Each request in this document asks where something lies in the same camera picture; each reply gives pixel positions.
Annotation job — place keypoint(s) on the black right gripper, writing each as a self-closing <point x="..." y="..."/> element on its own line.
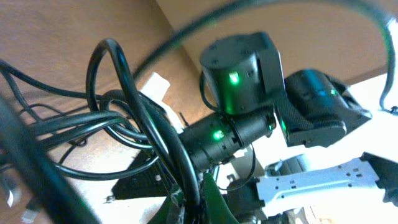
<point x="215" y="138"/>

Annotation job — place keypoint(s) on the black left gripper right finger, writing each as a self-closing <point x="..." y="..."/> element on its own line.
<point x="216" y="209"/>

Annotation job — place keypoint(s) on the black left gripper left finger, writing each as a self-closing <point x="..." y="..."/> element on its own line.
<point x="172" y="211"/>

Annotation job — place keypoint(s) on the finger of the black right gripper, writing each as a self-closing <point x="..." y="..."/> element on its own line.
<point x="152" y="182"/>

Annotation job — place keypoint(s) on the black USB cable thick plug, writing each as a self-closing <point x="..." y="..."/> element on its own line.
<point x="55" y="194"/>

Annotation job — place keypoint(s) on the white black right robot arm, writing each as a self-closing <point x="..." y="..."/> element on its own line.
<point x="252" y="98"/>

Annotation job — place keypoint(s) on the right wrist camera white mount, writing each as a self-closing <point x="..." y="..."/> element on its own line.
<point x="155" y="88"/>

